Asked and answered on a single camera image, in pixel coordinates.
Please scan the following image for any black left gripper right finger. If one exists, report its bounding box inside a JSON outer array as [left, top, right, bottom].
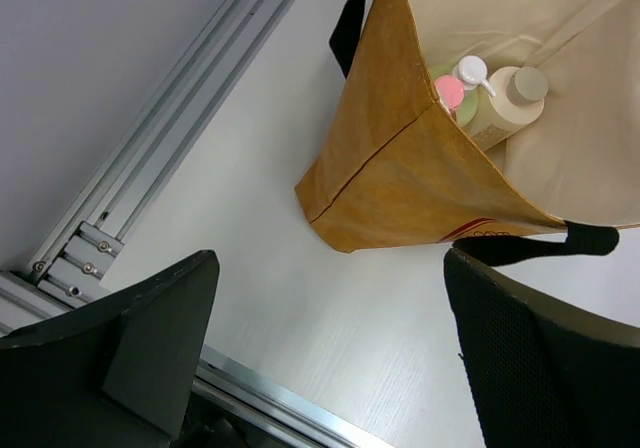
[[444, 249, 639, 447]]

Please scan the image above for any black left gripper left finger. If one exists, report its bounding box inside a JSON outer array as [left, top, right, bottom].
[[1, 250, 220, 438]]

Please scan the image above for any orange canvas tote bag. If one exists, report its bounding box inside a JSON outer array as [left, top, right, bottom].
[[296, 0, 639, 266]]

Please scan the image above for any white bottle grey cap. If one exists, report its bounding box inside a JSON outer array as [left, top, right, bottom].
[[466, 66, 549, 151]]

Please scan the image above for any orange bottle pink cap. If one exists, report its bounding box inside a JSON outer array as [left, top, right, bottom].
[[434, 75, 465, 114]]

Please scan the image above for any green pump bottle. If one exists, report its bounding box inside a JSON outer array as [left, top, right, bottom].
[[429, 55, 496, 128]]

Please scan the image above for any aluminium front rail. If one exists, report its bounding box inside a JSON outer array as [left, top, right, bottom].
[[193, 345, 388, 447]]

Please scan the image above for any aluminium frame left rail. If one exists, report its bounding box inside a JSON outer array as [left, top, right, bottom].
[[1, 0, 293, 331]]

